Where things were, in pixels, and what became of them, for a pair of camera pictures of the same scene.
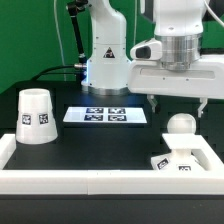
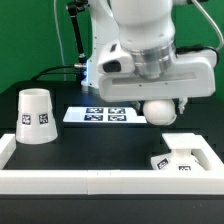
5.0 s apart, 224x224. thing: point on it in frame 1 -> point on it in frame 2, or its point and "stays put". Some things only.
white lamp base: x=180 y=158 stays put
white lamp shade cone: x=35 y=123 stays put
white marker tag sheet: x=105 y=114 stays put
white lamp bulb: x=181 y=123 -> x=159 y=112
